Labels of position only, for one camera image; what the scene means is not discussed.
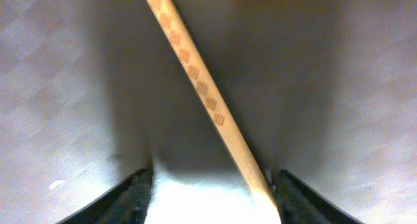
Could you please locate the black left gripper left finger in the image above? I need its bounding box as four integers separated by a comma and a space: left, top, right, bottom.
60, 169, 152, 224

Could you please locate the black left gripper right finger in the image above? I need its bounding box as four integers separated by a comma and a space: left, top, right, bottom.
273, 169, 360, 224

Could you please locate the wooden chopstick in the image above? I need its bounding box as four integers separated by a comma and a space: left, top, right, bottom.
146, 0, 282, 223

